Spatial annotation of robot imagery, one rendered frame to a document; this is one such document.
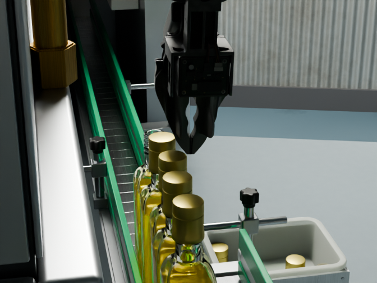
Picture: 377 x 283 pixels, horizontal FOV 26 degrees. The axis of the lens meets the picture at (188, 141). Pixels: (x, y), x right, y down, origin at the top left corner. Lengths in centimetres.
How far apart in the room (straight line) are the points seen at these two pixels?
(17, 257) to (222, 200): 145
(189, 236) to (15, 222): 57
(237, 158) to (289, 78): 237
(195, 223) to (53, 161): 47
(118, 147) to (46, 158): 128
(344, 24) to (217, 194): 254
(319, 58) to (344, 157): 231
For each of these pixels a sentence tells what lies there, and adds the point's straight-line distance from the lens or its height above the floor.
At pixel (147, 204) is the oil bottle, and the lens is 103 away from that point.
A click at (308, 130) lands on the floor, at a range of 407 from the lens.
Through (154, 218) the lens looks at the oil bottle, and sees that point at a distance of 99.
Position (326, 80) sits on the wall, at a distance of 430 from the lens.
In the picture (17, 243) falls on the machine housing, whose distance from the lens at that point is 31.
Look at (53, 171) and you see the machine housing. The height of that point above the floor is 140.
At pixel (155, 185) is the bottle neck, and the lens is 104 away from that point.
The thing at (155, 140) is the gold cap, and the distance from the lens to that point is 101.
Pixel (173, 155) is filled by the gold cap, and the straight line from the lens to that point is 97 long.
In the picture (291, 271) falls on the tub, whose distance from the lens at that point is 135.
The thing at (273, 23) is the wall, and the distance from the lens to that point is 420.
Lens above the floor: 156
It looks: 24 degrees down
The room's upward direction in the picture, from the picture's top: straight up
